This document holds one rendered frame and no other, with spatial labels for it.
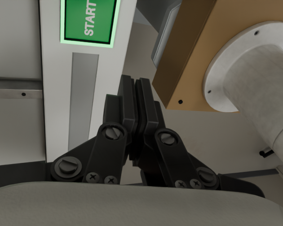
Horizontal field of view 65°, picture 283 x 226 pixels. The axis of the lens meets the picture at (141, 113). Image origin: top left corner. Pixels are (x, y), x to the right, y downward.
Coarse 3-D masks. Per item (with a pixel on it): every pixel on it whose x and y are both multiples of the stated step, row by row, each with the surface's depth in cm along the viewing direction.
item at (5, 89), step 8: (0, 80) 38; (8, 80) 39; (16, 80) 39; (24, 80) 40; (0, 88) 37; (8, 88) 37; (16, 88) 38; (24, 88) 38; (32, 88) 39; (40, 88) 39; (0, 96) 38; (8, 96) 38; (16, 96) 38; (24, 96) 39; (32, 96) 39; (40, 96) 40
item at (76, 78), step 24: (48, 0) 21; (120, 0) 23; (48, 24) 22; (120, 24) 24; (48, 48) 24; (72, 48) 24; (96, 48) 25; (120, 48) 26; (48, 72) 25; (72, 72) 27; (96, 72) 28; (120, 72) 28; (48, 96) 28; (72, 96) 29; (96, 96) 30; (48, 120) 30; (72, 120) 32; (96, 120) 32; (48, 144) 33; (72, 144) 35
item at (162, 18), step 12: (144, 0) 68; (156, 0) 61; (168, 0) 56; (180, 0) 40; (144, 12) 70; (156, 12) 60; (168, 12) 40; (156, 24) 62; (168, 24) 41; (168, 36) 43; (156, 48) 44; (156, 60) 45
